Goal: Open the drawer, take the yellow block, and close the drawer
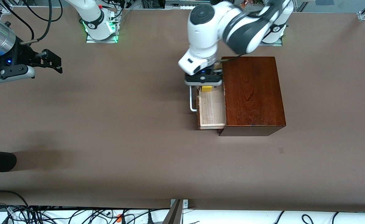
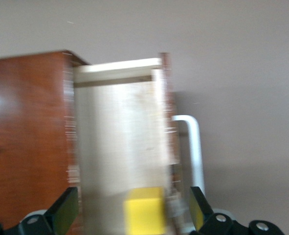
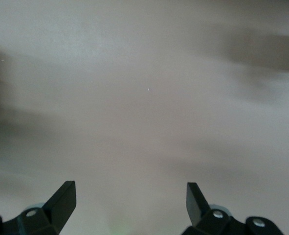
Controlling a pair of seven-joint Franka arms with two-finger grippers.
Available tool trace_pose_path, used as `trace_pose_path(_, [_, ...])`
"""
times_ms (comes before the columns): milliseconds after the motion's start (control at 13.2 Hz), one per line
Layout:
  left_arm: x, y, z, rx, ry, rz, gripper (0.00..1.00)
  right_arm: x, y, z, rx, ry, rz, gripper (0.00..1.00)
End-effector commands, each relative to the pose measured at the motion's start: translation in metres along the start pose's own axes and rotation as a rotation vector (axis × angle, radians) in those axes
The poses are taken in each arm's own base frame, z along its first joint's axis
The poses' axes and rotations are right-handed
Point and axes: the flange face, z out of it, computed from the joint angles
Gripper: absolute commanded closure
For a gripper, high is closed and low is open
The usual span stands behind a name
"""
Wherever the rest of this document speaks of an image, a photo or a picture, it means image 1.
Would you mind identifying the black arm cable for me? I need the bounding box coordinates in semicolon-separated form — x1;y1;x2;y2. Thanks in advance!
1;0;35;39
221;54;243;63

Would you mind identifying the dark metal post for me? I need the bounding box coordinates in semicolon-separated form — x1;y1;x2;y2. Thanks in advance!
162;199;183;224

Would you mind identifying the black looped cable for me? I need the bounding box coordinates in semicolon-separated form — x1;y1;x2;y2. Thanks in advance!
23;0;64;22

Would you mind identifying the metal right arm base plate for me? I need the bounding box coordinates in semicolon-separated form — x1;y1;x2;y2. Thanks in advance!
86;9;118;44

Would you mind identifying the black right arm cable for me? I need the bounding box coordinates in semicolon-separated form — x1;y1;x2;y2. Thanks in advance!
1;0;35;39

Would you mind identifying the metal corner bracket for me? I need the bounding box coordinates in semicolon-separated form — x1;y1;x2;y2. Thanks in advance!
170;199;189;210

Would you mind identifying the grey power strip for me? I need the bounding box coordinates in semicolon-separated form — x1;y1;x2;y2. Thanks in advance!
165;0;211;10

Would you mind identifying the tangle of black cables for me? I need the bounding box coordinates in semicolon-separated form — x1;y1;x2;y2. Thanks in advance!
0;190;170;224

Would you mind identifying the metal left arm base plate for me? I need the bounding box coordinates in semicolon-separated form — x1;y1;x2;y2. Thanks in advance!
260;38;283;47

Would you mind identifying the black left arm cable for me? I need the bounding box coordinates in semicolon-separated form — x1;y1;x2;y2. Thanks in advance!
221;54;243;63

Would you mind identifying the dark brown wooden cabinet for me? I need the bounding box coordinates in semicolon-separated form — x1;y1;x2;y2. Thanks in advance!
218;56;287;137

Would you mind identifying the wooden drawer with white handle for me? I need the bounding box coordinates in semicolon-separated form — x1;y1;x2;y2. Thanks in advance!
189;85;227;130

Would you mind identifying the black cable with metal plug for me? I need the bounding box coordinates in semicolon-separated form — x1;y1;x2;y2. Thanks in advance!
21;0;53;44

